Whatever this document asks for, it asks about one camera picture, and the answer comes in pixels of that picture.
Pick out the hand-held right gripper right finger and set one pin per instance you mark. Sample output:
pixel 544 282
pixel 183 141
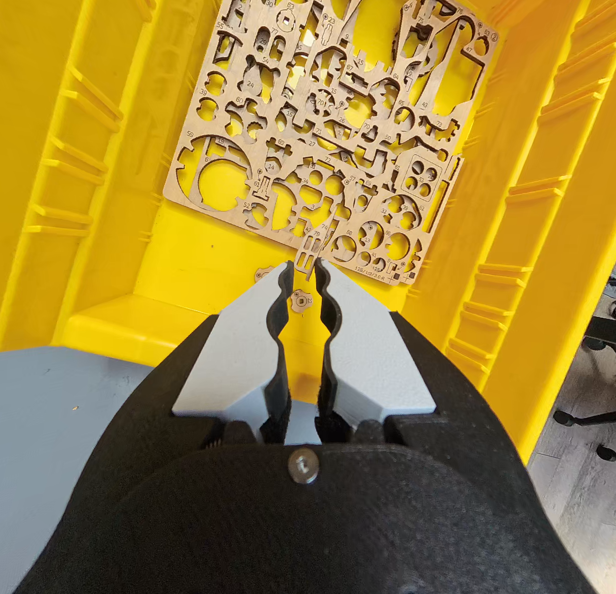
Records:
pixel 375 363

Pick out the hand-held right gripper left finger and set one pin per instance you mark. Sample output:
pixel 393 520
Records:
pixel 231 363

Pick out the yellow plastic bin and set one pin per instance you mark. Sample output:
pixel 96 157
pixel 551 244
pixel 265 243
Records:
pixel 96 122

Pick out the round wooden disc piece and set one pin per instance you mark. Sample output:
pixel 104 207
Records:
pixel 302 301

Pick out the small wooden gear piece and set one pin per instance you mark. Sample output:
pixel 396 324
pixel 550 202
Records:
pixel 265 273

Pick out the black office chair base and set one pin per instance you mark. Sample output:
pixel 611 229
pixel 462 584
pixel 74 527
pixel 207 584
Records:
pixel 592 343

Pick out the large punched wooden part sheet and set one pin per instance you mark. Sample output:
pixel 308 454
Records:
pixel 284 151

